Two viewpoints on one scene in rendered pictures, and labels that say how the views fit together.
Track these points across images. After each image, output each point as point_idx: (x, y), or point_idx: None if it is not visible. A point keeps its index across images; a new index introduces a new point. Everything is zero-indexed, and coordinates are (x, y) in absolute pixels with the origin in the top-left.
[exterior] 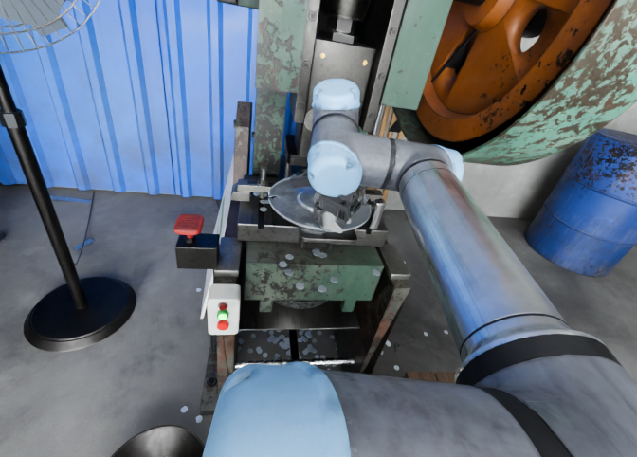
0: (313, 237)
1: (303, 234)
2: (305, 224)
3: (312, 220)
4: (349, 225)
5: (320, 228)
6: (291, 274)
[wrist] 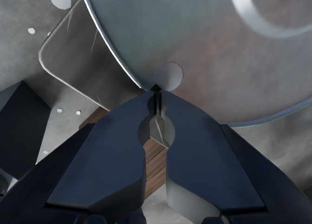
0: (80, 85)
1: (56, 50)
2: (117, 5)
3: (164, 7)
4: (223, 107)
5: (147, 66)
6: (61, 8)
